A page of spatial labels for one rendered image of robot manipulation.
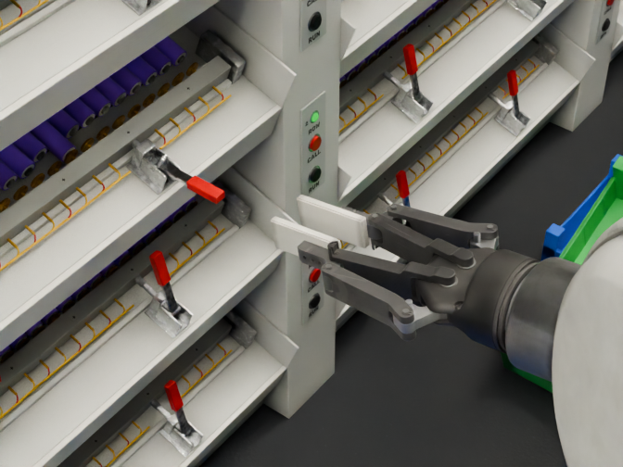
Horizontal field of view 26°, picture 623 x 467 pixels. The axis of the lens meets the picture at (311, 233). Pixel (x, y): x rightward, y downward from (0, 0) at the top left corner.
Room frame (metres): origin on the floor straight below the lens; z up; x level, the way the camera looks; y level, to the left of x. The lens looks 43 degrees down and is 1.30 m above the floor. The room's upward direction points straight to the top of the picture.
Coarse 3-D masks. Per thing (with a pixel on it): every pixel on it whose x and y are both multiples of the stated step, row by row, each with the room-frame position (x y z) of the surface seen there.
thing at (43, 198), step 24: (216, 72) 1.04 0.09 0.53; (168, 96) 1.00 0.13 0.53; (192, 96) 1.01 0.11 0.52; (144, 120) 0.97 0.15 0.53; (168, 120) 0.99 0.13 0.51; (96, 144) 0.93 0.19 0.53; (120, 144) 0.93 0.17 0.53; (168, 144) 0.96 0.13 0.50; (72, 168) 0.90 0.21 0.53; (96, 168) 0.91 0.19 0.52; (48, 192) 0.87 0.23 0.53; (72, 192) 0.89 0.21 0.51; (0, 216) 0.83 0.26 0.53; (24, 216) 0.84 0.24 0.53; (48, 216) 0.85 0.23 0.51; (72, 216) 0.86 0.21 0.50; (0, 240) 0.82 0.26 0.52; (0, 264) 0.80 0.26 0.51
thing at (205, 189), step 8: (160, 160) 0.92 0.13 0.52; (160, 168) 0.92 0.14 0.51; (168, 168) 0.92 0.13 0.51; (176, 168) 0.92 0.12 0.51; (176, 176) 0.91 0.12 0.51; (184, 176) 0.91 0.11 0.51; (192, 176) 0.91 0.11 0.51; (192, 184) 0.90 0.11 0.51; (200, 184) 0.90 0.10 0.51; (208, 184) 0.90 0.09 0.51; (200, 192) 0.89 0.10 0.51; (208, 192) 0.89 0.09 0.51; (216, 192) 0.89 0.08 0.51; (216, 200) 0.88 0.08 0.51
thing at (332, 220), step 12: (300, 204) 0.85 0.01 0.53; (312, 204) 0.85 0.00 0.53; (324, 204) 0.84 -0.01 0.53; (300, 216) 0.85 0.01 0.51; (312, 216) 0.85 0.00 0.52; (324, 216) 0.84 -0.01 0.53; (336, 216) 0.83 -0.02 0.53; (348, 216) 0.82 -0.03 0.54; (360, 216) 0.82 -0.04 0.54; (312, 228) 0.85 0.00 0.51; (324, 228) 0.84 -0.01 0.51; (336, 228) 0.83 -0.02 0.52; (348, 228) 0.82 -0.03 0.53; (360, 228) 0.82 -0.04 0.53; (348, 240) 0.82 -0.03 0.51; (360, 240) 0.82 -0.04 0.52
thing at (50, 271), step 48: (192, 48) 1.09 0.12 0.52; (240, 48) 1.07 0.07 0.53; (144, 96) 1.02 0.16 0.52; (240, 96) 1.04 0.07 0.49; (192, 144) 0.98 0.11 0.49; (240, 144) 1.00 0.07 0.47; (0, 192) 0.88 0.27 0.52; (96, 192) 0.90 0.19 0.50; (144, 192) 0.91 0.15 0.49; (192, 192) 0.95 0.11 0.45; (48, 240) 0.84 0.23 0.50; (96, 240) 0.85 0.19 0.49; (0, 288) 0.79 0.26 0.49; (48, 288) 0.79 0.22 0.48; (0, 336) 0.75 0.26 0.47
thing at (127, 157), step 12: (228, 84) 1.05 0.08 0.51; (204, 96) 1.03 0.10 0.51; (192, 108) 1.01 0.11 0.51; (180, 120) 0.99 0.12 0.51; (168, 132) 0.98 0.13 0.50; (132, 156) 0.94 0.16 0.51; (108, 168) 0.92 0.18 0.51; (120, 168) 0.93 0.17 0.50; (84, 192) 0.89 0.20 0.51; (60, 204) 0.87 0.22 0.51; (36, 228) 0.85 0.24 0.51; (12, 240) 0.83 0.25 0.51; (0, 252) 0.81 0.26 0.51
